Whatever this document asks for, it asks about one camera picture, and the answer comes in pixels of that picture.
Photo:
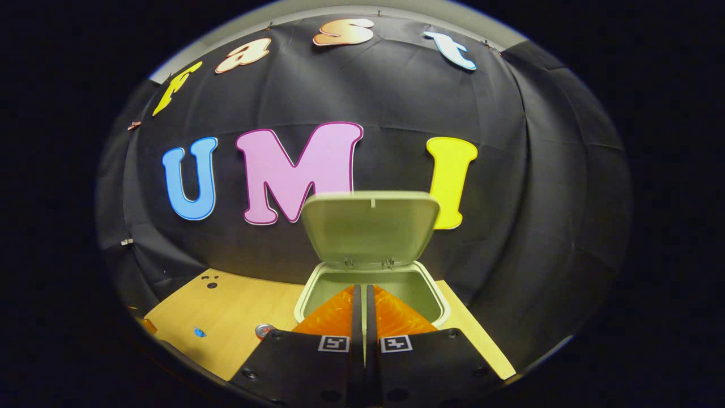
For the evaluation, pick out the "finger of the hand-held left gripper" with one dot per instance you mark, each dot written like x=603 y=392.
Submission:
x=149 y=326

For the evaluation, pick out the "black backdrop cloth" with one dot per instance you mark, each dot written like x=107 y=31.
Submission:
x=396 y=96

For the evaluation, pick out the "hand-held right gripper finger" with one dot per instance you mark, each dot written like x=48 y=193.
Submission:
x=357 y=351
x=371 y=351

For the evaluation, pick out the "orange pop can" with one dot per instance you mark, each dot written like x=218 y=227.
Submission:
x=262 y=330

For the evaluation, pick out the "pale green desktop garbage bin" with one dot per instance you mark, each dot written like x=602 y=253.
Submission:
x=368 y=232

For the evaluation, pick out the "blue paper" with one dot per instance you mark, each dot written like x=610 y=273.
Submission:
x=199 y=332

